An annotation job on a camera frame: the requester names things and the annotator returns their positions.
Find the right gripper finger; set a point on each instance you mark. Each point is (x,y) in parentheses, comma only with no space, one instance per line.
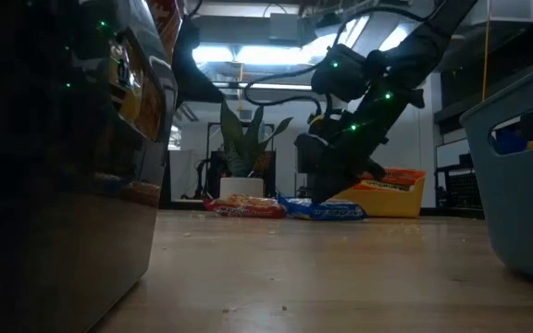
(333,190)

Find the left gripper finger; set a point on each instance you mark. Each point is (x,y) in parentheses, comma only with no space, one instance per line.
(192,74)

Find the blue roast chicken ramen pack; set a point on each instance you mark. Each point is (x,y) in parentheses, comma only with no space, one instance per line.
(326,213)
(509,141)

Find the orange chicken ramen pack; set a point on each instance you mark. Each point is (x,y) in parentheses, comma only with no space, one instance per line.
(387,186)
(398,176)

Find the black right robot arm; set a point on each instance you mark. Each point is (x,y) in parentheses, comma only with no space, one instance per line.
(410,55)

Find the orange plastic bin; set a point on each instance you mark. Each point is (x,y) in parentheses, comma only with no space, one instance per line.
(387,205)

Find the black suspended linear light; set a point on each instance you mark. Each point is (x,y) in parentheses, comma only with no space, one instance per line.
(271,86)

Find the green snake plant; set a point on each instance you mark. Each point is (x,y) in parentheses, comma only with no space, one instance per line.
(243,139)

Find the white plant pot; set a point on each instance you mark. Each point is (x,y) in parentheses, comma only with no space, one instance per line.
(241,187)

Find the black equipment rack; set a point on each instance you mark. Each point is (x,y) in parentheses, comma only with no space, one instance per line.
(463,189)

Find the blue plastic bin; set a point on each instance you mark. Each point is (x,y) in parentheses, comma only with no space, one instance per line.
(516,222)

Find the grey translucent plastic bin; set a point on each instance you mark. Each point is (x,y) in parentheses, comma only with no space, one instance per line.
(63,231)

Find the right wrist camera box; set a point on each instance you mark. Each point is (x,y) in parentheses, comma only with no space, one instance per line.
(310,155)

